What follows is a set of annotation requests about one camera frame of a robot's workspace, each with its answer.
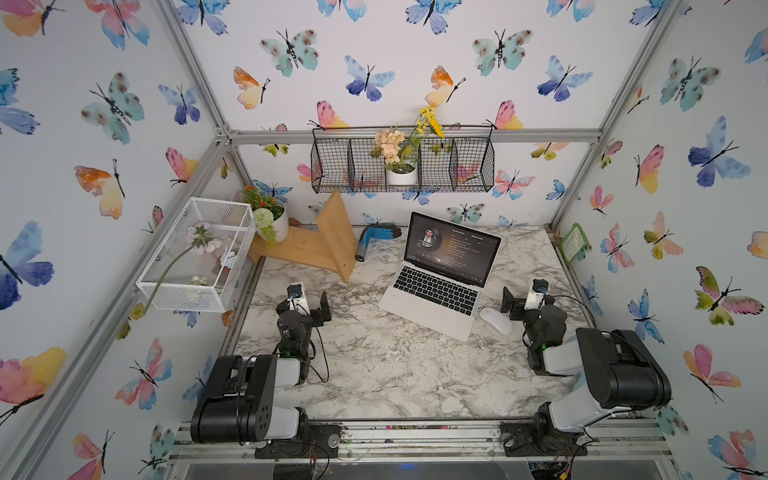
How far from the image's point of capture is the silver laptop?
957 mm

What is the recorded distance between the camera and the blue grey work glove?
111 centimetres

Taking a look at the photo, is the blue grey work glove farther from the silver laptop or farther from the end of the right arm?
the end of the right arm

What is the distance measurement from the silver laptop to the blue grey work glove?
0.34 ft

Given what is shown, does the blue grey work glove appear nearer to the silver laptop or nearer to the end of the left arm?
the silver laptop

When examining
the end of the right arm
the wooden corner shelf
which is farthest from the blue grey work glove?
the end of the right arm

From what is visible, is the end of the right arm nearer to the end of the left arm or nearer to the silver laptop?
the silver laptop
